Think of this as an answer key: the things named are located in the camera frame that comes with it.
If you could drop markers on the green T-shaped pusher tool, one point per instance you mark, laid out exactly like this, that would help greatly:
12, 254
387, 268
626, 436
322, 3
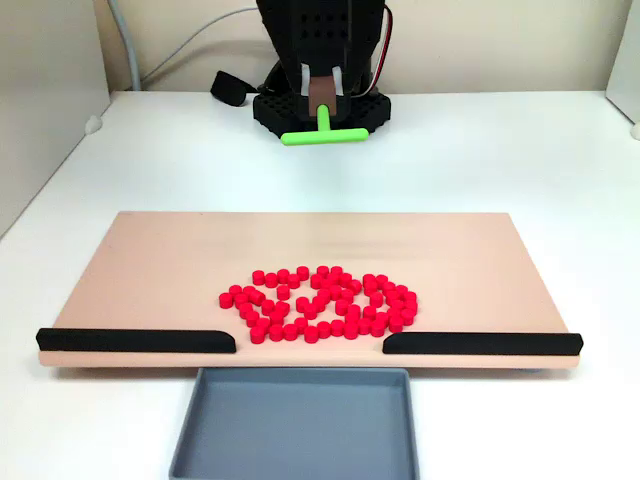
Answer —
325, 136

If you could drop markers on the red cylindrical granules heap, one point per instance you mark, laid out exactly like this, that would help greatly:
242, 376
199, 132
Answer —
280, 332

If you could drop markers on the beige flat board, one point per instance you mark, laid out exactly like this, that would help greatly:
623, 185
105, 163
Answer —
150, 275

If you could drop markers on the grey shallow tray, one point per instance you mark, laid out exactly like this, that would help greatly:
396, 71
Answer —
300, 430

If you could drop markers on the small white wall bracket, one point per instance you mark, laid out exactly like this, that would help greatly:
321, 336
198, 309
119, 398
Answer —
93, 125
635, 131

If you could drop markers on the black edge rail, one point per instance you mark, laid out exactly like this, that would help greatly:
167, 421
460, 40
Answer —
135, 340
480, 344

